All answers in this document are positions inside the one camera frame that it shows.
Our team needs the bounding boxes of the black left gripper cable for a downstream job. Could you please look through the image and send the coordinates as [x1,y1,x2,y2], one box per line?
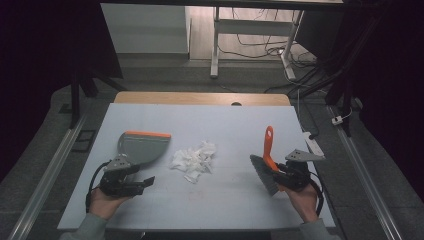
[85,160,112,214]

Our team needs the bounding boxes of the white desk frame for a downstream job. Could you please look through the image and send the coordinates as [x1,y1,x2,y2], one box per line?
[209,6,305,81]

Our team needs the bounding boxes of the black metal stand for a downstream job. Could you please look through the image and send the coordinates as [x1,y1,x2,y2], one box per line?
[67,64,128,130]
[324,13,384,138]

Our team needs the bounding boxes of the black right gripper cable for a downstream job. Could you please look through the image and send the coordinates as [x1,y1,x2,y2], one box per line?
[309,171,326,217]

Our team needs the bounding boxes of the white cabinet panel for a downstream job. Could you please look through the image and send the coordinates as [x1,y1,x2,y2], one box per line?
[100,3,192,55]

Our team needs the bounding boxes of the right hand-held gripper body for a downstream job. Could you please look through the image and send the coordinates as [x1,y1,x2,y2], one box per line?
[277,148,327,193]

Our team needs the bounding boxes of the white power strip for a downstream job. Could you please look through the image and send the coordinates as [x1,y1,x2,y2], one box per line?
[302,131,326,159]

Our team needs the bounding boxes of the wooden table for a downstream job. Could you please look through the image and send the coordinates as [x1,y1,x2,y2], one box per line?
[113,91,292,107]

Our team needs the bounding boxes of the grey dustpan with orange edge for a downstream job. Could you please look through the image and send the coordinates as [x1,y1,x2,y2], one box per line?
[116,130,173,167]

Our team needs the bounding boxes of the person's right hand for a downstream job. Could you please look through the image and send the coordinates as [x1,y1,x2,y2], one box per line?
[278,182,320,224]

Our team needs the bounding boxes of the aluminium rail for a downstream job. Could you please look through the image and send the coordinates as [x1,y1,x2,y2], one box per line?
[327,105,405,240]
[7,112,88,240]

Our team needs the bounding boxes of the tangle of black floor cables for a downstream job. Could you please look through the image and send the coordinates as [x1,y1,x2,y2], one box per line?
[218,7,334,95]

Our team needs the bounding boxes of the black floor plate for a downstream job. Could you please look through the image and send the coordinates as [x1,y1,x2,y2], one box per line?
[71,129,98,154]

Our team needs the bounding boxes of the pile of white paper scraps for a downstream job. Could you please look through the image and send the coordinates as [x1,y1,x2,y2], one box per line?
[169,140,218,185]

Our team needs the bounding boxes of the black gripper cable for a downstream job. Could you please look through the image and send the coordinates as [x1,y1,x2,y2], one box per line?
[85,160,112,214]
[309,171,326,217]

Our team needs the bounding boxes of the orange-handled grey brush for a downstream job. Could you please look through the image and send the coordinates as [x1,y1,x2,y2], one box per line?
[249,125,285,197]

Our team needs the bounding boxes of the person's left hand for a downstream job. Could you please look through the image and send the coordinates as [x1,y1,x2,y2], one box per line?
[87,187,132,222]

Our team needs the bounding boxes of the white foam board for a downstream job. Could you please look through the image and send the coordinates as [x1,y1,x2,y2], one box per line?
[56,102,336,232]

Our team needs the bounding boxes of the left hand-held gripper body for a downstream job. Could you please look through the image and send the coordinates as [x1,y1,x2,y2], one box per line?
[98,154,145,198]

